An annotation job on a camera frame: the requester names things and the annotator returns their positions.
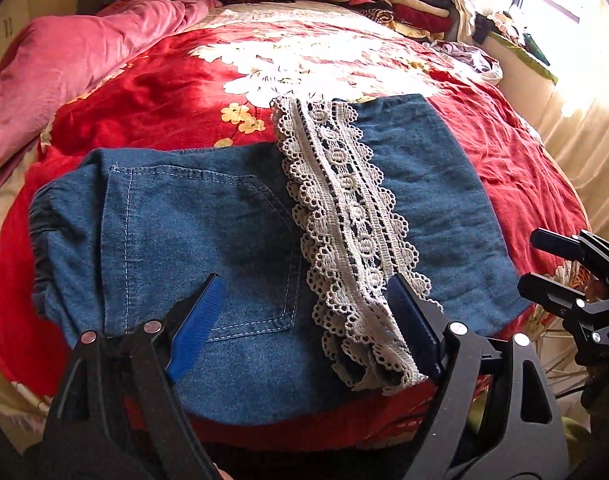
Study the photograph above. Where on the cream pleated cloth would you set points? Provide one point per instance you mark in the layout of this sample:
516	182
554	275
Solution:
584	160

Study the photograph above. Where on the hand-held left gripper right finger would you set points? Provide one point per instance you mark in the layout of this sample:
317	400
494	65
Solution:
409	310

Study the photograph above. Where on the red floral blanket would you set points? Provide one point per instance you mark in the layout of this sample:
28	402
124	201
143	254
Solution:
149	85

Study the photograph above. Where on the heap of clothes on ledge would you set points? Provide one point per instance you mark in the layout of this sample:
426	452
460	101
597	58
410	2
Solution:
509	27

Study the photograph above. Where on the green edged cushion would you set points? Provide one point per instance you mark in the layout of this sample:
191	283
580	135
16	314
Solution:
532	60

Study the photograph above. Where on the pink duvet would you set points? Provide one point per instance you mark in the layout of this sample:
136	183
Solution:
59	55

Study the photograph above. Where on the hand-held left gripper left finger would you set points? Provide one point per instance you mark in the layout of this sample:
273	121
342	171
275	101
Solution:
194	322

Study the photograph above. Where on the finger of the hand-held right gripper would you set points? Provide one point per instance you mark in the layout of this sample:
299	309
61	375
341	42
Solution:
544	290
554	244

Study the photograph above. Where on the lavender crumpled cloth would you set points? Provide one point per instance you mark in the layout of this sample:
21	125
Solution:
479	62

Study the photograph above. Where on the blue denim pants lace trim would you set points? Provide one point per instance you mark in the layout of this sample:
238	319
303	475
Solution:
184	220

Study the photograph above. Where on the stack of folded clothes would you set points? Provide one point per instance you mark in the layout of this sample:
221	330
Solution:
414	5

